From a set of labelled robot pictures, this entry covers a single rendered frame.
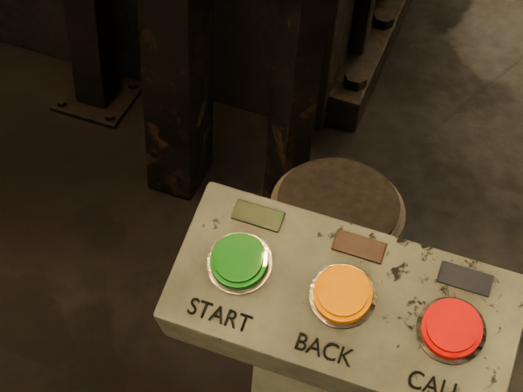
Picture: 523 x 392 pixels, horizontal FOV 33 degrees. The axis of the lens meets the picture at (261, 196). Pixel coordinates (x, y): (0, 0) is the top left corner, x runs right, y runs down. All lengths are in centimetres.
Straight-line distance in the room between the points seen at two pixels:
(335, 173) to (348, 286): 22
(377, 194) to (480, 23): 120
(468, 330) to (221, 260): 17
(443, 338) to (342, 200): 22
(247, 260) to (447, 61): 126
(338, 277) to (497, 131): 112
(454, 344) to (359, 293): 7
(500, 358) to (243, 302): 17
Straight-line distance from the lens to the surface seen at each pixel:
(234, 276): 60
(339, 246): 61
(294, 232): 62
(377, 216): 77
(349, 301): 59
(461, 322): 59
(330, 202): 77
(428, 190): 154
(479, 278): 62
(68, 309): 135
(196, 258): 62
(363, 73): 161
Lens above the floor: 108
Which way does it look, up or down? 47 degrees down
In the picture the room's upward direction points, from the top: 4 degrees clockwise
